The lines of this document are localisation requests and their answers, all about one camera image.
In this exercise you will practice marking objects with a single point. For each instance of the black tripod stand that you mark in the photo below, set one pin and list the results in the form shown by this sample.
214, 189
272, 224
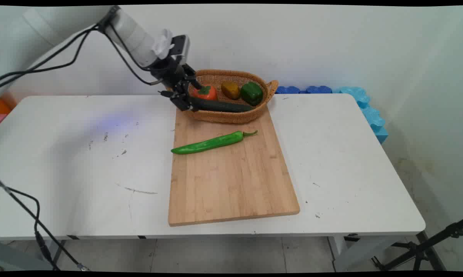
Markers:
420, 250

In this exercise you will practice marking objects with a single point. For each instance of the yellow bell pepper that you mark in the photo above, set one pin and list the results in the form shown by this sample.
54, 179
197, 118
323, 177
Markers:
230, 90

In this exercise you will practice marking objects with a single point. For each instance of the white table leg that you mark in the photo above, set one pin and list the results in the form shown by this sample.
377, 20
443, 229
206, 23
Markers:
354, 252

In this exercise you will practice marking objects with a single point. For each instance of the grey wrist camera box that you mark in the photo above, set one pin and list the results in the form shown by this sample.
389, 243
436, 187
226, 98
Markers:
180, 46

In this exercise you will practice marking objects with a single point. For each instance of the green bell pepper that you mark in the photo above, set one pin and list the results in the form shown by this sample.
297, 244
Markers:
252, 93

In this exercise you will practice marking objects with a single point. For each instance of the wooden cutting board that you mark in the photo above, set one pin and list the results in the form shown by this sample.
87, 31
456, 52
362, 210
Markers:
231, 184

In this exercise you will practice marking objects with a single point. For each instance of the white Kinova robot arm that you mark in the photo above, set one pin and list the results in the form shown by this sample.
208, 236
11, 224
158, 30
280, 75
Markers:
129, 32

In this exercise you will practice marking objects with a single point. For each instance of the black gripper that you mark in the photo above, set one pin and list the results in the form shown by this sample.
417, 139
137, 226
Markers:
170, 73

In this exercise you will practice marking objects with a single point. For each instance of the orange object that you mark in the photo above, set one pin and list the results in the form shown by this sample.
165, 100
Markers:
2, 106

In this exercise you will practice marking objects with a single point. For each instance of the dark green cucumber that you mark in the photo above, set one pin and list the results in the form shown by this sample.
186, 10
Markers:
224, 105

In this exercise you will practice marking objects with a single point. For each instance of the white crumpled plastic wrap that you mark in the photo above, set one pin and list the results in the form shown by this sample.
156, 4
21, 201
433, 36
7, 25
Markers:
162, 44

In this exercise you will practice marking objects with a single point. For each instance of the long green chili pepper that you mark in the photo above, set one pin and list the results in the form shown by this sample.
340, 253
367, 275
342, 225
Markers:
208, 144

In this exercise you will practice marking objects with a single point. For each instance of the orange-red tomato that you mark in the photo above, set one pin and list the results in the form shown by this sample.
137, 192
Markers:
206, 93

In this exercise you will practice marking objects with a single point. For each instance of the light blue foam mat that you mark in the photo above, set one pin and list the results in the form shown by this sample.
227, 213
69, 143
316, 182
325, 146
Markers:
372, 115

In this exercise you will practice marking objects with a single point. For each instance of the woven wicker basket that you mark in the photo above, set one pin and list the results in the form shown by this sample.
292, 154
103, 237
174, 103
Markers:
231, 115

